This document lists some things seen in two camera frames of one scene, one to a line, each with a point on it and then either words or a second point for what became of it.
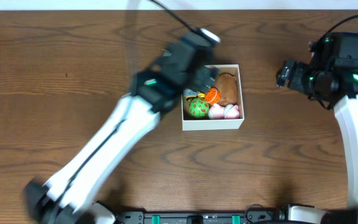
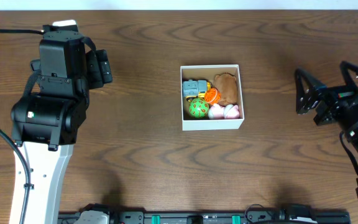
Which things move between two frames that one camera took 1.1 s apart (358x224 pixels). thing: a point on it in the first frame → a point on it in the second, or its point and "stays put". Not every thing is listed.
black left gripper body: x=206 y=78 → x=100 y=66
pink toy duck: x=229 y=111 stays put
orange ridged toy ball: x=212 y=96 stays put
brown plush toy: x=227 y=85 stays put
